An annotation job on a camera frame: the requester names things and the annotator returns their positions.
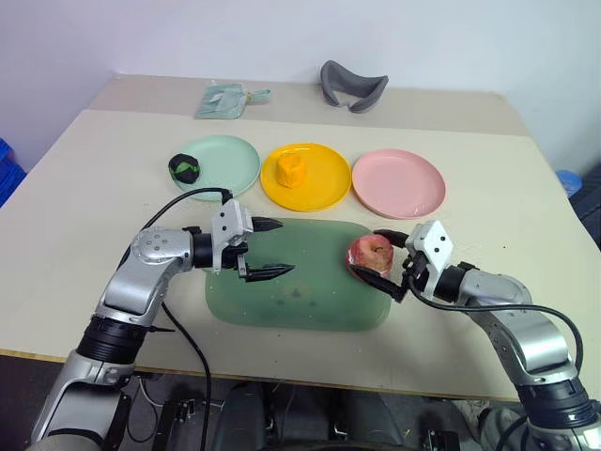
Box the grey curved foam piece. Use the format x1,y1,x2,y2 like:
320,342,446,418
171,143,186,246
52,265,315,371
320,59,390,114

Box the red apple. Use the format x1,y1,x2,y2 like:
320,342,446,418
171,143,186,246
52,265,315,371
346,235,395,275

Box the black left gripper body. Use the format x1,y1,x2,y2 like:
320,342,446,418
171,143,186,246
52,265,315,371
220,241,251,279

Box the orange yellow food piece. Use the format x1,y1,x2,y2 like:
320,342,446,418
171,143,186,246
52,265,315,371
274,152,306,189

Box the blue water bottle cap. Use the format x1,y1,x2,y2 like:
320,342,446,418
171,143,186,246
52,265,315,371
555,169,584,198

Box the green translucent mat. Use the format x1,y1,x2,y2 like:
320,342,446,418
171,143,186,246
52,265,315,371
204,217,393,333

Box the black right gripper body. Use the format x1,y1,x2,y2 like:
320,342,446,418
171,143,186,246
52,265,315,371
400,252,431,296

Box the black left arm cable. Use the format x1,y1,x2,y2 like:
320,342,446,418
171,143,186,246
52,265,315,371
122,187,234,451

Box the blue plastic crate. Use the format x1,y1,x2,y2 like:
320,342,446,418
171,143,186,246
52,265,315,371
0,136,28,209

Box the yellow plate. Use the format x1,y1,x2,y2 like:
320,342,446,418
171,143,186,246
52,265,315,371
260,142,352,212

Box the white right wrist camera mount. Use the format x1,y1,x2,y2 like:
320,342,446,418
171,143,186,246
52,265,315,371
404,220,455,273

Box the green plate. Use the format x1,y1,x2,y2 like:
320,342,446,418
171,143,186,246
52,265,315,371
176,134,261,203

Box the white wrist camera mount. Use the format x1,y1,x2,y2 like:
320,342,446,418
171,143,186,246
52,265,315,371
209,198,254,274
404,220,455,273

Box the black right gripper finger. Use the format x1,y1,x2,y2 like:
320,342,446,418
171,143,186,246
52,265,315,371
373,228,410,249
347,263,408,303

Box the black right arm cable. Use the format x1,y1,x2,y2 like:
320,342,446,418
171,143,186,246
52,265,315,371
407,274,585,451

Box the pink plate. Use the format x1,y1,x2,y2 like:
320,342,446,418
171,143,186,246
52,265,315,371
351,148,447,220

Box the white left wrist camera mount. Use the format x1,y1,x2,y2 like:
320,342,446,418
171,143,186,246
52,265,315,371
209,198,254,274

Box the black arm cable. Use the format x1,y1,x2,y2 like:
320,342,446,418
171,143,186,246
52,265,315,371
407,274,585,451
122,187,234,451

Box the green and black ball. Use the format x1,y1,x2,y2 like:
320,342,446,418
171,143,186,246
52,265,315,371
168,152,202,184

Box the light green dustpan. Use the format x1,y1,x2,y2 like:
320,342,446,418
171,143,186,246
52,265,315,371
193,80,272,121

